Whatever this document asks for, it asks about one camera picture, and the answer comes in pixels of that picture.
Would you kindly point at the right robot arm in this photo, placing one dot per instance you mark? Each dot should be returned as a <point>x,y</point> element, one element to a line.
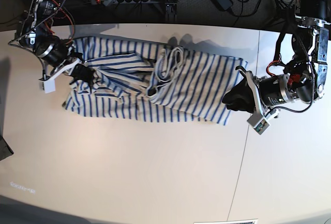
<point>35,25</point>

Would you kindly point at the black table clamp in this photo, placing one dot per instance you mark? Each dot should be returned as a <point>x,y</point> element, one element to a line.
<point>171,12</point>

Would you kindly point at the blue white striped T-shirt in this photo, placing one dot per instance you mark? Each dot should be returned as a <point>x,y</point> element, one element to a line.
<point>152,82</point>

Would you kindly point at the dark cloth at left edge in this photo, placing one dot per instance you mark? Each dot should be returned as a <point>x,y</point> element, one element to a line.
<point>5,149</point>

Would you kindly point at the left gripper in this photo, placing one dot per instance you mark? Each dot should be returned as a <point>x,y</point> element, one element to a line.
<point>272,91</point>

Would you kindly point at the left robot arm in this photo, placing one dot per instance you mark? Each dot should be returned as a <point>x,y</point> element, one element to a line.
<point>299,67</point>

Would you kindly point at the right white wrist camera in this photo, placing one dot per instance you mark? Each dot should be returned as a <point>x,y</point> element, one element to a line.
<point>49,73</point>

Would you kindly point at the white label sticker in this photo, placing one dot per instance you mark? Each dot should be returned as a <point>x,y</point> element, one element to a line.
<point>23,188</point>

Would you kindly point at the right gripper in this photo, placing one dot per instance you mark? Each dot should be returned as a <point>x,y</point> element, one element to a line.
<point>56,53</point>

